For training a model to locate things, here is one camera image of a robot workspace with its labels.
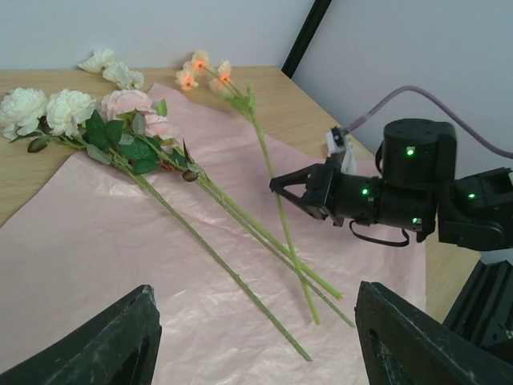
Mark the pink double rose stem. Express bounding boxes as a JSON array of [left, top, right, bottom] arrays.
[[101, 90, 353, 326]]

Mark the pink wrapping paper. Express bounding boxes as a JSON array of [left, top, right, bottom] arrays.
[[0, 82, 428, 385]]

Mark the right black frame post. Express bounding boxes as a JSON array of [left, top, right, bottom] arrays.
[[281, 0, 332, 79]]

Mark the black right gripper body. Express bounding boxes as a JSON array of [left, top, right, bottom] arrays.
[[306, 162, 384, 227]]

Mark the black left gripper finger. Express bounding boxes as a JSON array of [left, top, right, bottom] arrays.
[[354, 282, 512, 384], [269, 164, 321, 213], [1, 285, 162, 384]]

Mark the white blossom fuzzy stem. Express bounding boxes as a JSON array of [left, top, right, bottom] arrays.
[[78, 48, 144, 90]]

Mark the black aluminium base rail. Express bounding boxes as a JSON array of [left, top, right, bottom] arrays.
[[442, 261, 512, 351]]

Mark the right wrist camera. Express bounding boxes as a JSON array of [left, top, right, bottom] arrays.
[[325, 127, 357, 175]]

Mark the pale peach poppy stem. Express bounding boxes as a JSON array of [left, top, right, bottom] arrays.
[[175, 50, 321, 326]]

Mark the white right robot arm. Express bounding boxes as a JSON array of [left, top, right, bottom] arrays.
[[303, 119, 512, 251]]

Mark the white rose stem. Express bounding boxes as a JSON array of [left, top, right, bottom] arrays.
[[1, 88, 311, 362]]

